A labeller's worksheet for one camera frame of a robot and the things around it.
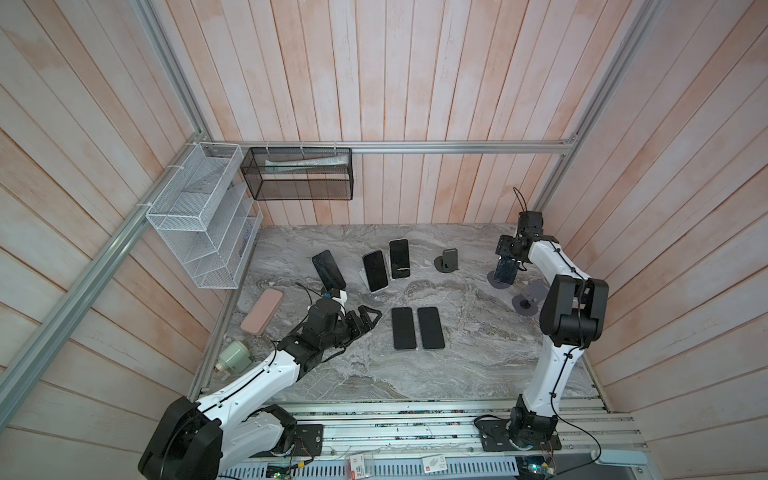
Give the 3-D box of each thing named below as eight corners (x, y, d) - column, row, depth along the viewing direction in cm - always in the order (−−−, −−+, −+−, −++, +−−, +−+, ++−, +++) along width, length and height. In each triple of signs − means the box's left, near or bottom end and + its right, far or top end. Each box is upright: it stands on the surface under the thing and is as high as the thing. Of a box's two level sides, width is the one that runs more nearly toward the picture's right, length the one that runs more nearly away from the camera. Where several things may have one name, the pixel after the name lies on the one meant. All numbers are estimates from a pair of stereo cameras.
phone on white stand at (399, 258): (393, 281, 107) (394, 258, 97) (388, 264, 112) (389, 240, 102) (409, 279, 108) (412, 255, 97) (404, 262, 113) (407, 238, 102)
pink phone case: (240, 330, 95) (237, 327, 93) (266, 290, 105) (264, 286, 103) (261, 336, 93) (258, 333, 91) (285, 295, 103) (283, 291, 101)
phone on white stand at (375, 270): (371, 292, 103) (370, 268, 92) (363, 279, 107) (362, 254, 96) (387, 286, 105) (388, 261, 94) (379, 273, 109) (379, 248, 98)
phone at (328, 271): (330, 302, 102) (325, 278, 91) (318, 282, 107) (311, 257, 96) (346, 293, 104) (342, 269, 93) (333, 274, 109) (328, 249, 98)
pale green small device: (228, 377, 86) (215, 366, 79) (236, 353, 90) (224, 341, 83) (251, 377, 86) (239, 366, 79) (257, 353, 90) (247, 341, 83)
